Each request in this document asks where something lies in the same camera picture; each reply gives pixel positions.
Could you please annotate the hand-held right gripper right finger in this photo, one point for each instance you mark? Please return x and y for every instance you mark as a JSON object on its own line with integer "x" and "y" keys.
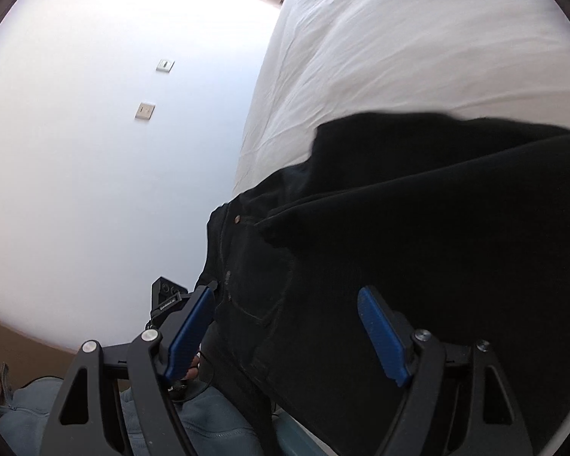
{"x": 382, "y": 337}

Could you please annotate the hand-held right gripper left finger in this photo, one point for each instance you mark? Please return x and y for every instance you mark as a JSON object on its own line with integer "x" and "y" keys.
{"x": 189, "y": 337}

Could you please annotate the white sheeted bed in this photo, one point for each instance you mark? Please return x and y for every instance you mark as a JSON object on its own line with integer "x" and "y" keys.
{"x": 384, "y": 57}

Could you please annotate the person in denim clothes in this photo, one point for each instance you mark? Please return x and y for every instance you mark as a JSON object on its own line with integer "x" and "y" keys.
{"x": 218, "y": 427}

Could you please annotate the white wall socket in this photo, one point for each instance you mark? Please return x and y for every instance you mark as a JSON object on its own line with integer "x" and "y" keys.
{"x": 165, "y": 65}
{"x": 145, "y": 110}

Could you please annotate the black pants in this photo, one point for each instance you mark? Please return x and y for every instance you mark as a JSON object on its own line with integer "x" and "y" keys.
{"x": 408, "y": 247}

